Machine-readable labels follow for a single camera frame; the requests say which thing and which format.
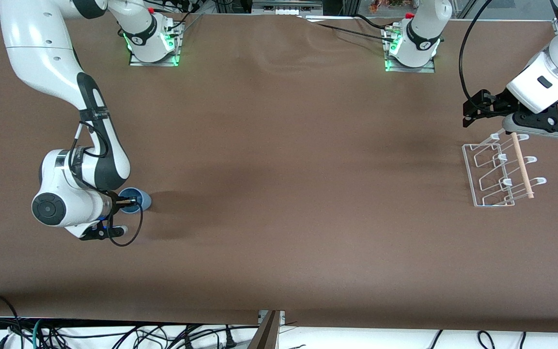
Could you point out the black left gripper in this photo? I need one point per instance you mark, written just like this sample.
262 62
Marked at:
496 103

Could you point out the blue plastic cup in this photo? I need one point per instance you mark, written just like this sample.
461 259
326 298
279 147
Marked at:
144 198

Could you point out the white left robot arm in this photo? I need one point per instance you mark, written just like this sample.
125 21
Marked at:
550 77

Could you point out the black power plug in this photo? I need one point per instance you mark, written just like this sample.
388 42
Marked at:
230 339

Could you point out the colourful background item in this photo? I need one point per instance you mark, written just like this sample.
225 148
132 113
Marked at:
388 4

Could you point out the grey power strip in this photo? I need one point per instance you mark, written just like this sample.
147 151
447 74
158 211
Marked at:
286 9

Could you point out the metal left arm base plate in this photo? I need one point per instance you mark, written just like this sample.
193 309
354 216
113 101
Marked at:
424 69

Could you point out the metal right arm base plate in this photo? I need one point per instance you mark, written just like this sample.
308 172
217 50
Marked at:
162 63

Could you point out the wooden metal post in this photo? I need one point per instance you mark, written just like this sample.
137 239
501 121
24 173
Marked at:
267 334

